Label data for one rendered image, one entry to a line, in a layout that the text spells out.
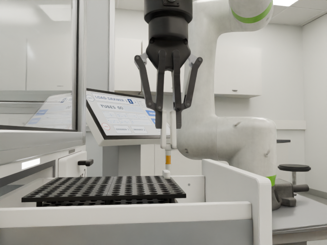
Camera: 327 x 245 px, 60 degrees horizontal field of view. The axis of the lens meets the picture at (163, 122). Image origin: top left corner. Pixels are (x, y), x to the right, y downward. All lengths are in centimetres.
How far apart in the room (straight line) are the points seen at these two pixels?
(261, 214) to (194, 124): 48
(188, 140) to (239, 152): 15
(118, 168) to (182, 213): 102
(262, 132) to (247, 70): 362
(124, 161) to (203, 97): 67
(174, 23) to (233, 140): 39
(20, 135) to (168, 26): 30
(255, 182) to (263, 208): 3
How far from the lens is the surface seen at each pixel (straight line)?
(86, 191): 45
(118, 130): 127
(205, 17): 96
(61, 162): 68
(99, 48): 221
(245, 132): 79
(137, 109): 150
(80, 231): 38
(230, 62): 429
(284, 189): 88
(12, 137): 43
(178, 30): 53
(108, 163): 143
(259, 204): 39
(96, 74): 216
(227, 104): 456
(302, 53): 545
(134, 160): 146
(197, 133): 81
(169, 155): 52
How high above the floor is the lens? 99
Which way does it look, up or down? 2 degrees up
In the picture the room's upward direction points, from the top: straight up
